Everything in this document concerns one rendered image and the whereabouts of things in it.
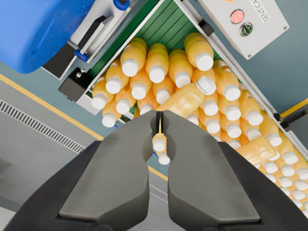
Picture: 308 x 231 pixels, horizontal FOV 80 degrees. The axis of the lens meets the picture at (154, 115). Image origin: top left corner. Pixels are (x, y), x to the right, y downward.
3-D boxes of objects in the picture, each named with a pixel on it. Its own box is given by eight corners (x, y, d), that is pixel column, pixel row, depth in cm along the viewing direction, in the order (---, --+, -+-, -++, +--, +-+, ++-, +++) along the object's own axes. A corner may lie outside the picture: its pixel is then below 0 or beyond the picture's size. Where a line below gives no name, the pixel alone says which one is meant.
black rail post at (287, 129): (278, 113, 76) (289, 125, 70) (281, 117, 77) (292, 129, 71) (272, 116, 77) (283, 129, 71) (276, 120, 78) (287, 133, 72)
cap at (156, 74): (147, 69, 48) (146, 72, 47) (161, 64, 47) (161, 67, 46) (152, 82, 50) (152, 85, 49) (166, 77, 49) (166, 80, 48)
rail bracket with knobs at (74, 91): (81, 60, 66) (70, 72, 57) (98, 74, 69) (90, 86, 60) (68, 79, 70) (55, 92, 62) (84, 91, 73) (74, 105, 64)
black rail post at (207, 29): (203, 19, 57) (208, 23, 50) (209, 26, 58) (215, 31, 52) (197, 24, 58) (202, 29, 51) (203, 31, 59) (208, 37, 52)
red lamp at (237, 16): (238, 8, 38) (240, 8, 37) (244, 16, 39) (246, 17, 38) (229, 16, 39) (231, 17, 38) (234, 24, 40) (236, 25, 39)
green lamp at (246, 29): (247, 21, 39) (250, 22, 38) (252, 29, 40) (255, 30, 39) (238, 29, 40) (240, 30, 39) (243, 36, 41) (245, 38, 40)
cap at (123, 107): (120, 112, 56) (118, 116, 55) (114, 102, 54) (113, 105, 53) (132, 109, 55) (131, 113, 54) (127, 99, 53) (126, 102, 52)
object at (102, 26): (108, 10, 54) (96, 17, 44) (114, 17, 55) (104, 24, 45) (89, 36, 58) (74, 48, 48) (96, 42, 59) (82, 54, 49)
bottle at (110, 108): (115, 80, 70) (102, 107, 55) (131, 89, 72) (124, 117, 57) (108, 94, 74) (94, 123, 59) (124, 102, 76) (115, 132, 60)
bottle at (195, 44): (205, 51, 63) (219, 72, 48) (184, 55, 64) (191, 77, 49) (203, 28, 59) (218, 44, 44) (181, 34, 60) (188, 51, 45)
